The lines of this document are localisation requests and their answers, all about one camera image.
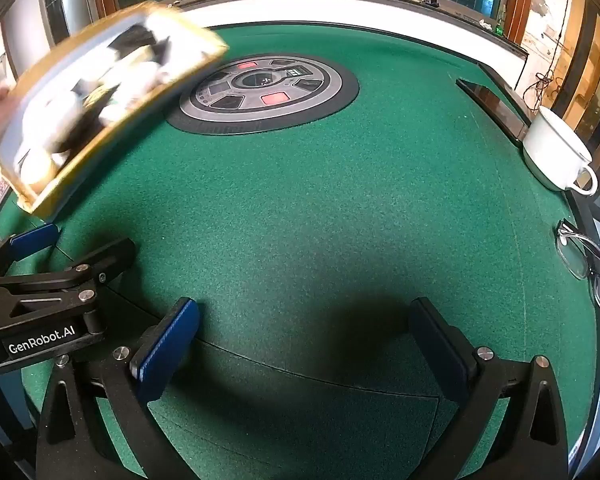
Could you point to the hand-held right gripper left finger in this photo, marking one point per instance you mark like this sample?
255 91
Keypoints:
166 350

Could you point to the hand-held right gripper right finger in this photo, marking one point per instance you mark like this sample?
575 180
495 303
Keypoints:
440 350

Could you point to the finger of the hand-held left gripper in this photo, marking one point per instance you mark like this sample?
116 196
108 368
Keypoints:
35 237
110 260

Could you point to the yellow cardboard box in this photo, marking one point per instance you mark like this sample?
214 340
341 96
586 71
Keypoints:
80 160

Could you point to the white cup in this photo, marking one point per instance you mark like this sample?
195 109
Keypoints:
550 150

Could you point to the standing air conditioner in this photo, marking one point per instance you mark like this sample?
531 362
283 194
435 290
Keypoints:
52 5

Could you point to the round grey table control panel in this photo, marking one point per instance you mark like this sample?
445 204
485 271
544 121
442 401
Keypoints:
280 95

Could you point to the yellow wooden door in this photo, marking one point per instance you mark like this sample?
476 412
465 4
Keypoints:
590 85

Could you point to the small green object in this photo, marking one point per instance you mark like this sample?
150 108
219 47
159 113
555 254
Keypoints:
500 30

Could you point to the clear frame eyeglasses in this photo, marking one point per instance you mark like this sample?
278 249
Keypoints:
572 257

